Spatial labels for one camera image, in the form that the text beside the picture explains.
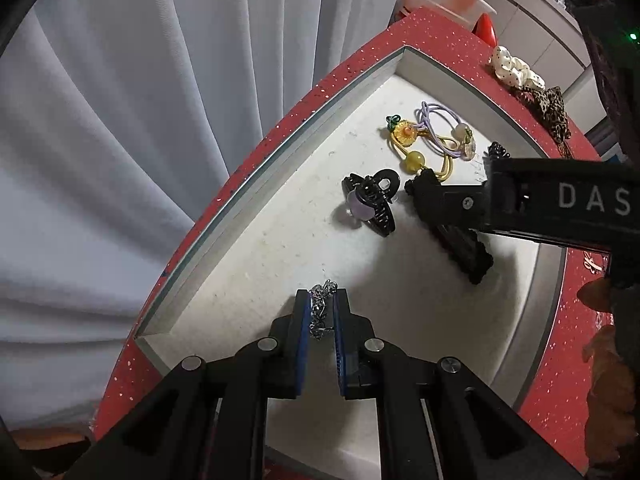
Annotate leopard print scrunchie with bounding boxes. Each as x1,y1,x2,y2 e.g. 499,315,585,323
518,84,572,145

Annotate gold bow hair clip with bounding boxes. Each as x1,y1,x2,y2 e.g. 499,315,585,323
582,252,609,275

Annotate yellow hair tie with beads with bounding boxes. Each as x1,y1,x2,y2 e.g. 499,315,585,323
384,114,456,182

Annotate black claw hair clip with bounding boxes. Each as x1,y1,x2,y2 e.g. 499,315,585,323
341,168,401,239

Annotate silver chain bracelet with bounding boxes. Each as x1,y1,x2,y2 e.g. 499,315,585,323
307,279,339,342

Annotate white cabinet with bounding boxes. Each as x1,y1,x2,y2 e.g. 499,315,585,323
440,0,603,128

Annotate white shallow tray box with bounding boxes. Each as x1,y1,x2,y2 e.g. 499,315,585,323
134,45,569,472

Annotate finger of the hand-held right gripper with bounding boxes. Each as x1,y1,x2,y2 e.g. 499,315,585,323
403,167,494,229

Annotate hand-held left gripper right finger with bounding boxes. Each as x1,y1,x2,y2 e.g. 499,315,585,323
332,287,587,480

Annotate purple hair ties with beads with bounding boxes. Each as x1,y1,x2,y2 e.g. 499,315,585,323
417,101,479,161

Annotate white dotted scrunchie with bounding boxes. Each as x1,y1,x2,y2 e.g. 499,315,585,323
488,44,547,92

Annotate white curtain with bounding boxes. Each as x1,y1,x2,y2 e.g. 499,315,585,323
0,0,417,433

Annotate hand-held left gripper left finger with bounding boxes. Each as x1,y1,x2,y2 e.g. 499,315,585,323
65,287,314,480

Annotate person's right hand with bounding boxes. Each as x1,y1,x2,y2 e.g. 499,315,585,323
576,276,640,469

